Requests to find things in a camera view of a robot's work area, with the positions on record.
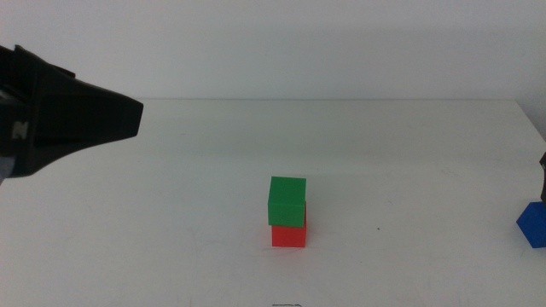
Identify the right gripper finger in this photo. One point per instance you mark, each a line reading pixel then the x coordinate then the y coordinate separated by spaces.
pixel 544 179

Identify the red cube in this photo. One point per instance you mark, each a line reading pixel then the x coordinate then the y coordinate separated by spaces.
pixel 289 236

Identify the blue cube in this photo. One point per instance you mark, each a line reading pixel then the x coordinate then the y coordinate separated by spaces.
pixel 533 224

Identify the green cube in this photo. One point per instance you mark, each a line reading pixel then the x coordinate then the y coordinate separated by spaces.
pixel 286 202

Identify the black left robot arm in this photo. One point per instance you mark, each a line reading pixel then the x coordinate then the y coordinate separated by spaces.
pixel 64 115

